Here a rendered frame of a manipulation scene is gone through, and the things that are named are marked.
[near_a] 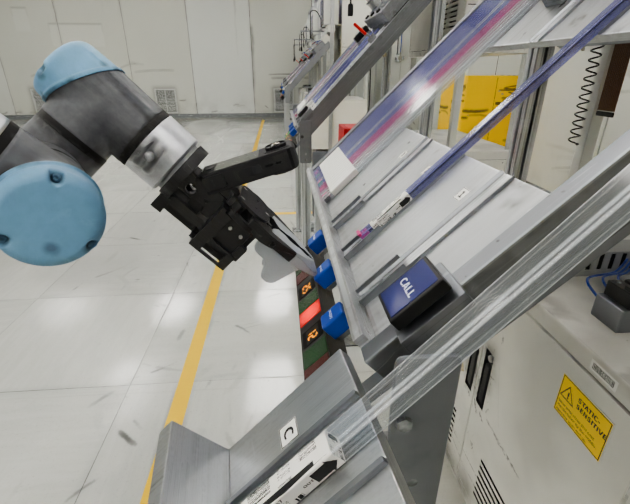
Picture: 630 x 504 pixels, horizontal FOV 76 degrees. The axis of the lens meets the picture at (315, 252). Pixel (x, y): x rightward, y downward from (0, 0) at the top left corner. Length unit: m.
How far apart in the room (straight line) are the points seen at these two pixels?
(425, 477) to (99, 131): 0.44
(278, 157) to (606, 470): 0.54
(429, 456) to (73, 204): 0.33
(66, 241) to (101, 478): 1.00
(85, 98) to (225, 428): 1.02
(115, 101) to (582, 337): 0.63
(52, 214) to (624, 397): 0.60
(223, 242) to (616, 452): 0.53
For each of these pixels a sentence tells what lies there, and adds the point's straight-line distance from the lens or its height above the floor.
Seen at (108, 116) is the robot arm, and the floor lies 0.90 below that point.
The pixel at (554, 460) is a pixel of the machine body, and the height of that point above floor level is 0.42.
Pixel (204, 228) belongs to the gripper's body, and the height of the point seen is 0.78.
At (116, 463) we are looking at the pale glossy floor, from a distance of 1.31.
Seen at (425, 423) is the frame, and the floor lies 0.70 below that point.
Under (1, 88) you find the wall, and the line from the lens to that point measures 10.60.
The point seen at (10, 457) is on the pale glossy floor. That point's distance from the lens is 1.46.
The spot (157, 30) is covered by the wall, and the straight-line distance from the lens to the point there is 9.39.
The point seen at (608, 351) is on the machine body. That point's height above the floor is 0.62.
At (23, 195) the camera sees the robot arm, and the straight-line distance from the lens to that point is 0.33.
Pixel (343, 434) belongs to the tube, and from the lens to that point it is 0.21.
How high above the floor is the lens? 0.94
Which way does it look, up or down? 24 degrees down
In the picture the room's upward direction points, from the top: straight up
